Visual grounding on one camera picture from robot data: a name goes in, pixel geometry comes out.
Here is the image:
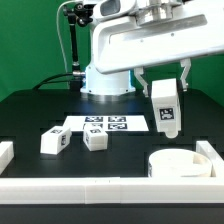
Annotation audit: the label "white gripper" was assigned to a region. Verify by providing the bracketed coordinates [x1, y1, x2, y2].
[92, 3, 224, 98]

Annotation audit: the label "white round stool seat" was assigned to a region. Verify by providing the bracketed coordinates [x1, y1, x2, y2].
[148, 148, 212, 178]

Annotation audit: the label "white marker sheet with tags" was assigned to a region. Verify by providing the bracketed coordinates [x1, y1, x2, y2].
[63, 115, 149, 132]

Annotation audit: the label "white front fence bar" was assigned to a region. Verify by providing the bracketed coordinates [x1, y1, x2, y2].
[0, 178, 224, 204]

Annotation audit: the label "white left fence piece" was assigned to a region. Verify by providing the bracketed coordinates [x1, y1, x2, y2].
[0, 141, 14, 175]

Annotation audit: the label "white cable on stand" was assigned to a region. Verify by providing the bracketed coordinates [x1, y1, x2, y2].
[55, 0, 78, 73]

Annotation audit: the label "black cables on table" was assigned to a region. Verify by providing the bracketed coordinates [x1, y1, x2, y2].
[32, 73, 75, 90]

